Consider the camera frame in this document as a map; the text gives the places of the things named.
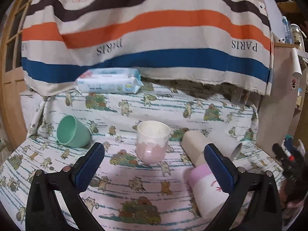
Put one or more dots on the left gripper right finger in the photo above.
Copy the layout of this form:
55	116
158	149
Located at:
264	211

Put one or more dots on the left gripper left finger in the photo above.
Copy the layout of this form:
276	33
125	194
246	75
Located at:
43	211

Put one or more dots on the white pink face mug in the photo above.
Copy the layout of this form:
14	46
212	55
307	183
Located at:
207	192

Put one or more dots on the grey white cylindrical cup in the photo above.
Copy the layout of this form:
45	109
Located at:
228	146

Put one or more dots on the green plastic cup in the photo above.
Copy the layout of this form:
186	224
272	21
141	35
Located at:
72	133

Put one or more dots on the beige square cup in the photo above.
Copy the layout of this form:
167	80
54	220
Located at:
194	143

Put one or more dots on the wooden shelf unit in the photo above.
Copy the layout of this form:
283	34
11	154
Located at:
280	112

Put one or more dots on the wooden door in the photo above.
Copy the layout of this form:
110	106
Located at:
12	78

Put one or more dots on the red cartoon sticker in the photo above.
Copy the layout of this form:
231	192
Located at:
293	83

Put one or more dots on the cat print bed sheet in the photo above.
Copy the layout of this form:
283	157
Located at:
125	194

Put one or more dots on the pink white drip mug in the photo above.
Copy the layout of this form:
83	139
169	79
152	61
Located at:
152	141

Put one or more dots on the baby wipes pack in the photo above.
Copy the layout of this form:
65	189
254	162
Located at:
109	80

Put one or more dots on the blue clear bottle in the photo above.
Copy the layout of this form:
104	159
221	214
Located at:
288	35

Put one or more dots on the clear glass jar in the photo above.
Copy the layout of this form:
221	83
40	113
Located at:
297	34

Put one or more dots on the striped Paris blanket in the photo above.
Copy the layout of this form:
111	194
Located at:
207	41

